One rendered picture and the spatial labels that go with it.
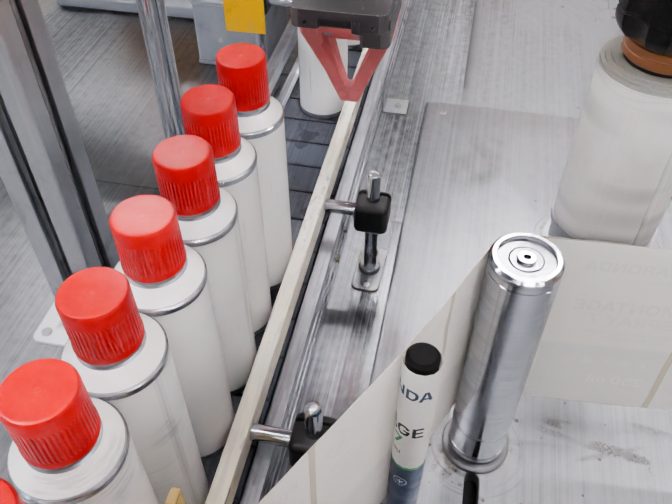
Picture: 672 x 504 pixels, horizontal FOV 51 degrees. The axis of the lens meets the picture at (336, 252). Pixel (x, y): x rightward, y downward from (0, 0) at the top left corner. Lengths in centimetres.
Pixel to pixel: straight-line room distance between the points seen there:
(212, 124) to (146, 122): 46
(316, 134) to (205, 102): 33
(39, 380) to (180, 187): 14
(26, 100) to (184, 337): 19
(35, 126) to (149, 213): 16
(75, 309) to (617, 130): 38
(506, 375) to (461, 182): 32
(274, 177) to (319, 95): 26
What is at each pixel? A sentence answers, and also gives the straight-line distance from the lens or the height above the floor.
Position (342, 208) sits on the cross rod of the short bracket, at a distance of 61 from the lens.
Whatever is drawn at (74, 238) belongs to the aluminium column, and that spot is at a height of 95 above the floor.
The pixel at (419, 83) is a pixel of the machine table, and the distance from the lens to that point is 93.
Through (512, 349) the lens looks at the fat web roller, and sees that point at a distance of 39.
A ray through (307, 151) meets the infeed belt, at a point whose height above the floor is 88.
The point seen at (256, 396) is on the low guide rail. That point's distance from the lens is 48.
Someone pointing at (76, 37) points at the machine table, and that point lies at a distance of 108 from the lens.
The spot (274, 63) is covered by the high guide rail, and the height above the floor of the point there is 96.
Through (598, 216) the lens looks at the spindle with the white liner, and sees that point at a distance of 58.
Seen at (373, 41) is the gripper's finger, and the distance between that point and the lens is 48.
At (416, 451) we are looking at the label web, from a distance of 37.
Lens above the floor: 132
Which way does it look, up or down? 46 degrees down
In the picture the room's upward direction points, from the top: straight up
